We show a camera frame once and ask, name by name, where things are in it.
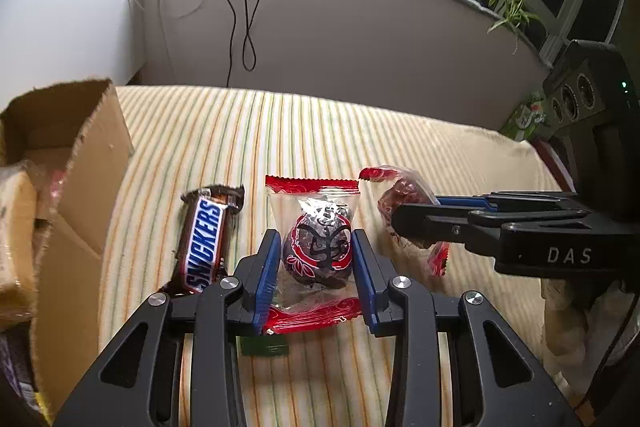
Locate red clear dark snack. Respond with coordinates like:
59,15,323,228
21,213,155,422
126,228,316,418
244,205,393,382
359,165,449,280

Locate green candy wrapper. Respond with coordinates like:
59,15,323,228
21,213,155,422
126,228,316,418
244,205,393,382
240,335,290,358

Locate Snickers bar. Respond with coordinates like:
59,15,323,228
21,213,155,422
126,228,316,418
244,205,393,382
163,184,245,297

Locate bread sandwich pack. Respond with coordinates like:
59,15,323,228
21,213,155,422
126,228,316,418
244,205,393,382
0,165,37,329

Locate red clear round pastry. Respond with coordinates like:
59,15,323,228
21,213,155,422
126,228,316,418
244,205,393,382
262,174,361,335

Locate green snack bag background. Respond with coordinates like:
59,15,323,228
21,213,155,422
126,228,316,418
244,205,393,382
499,91,546,142

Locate brown cardboard box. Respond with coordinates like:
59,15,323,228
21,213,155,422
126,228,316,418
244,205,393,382
1,79,134,415

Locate white cabinet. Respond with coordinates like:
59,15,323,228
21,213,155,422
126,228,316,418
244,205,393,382
1,0,144,104

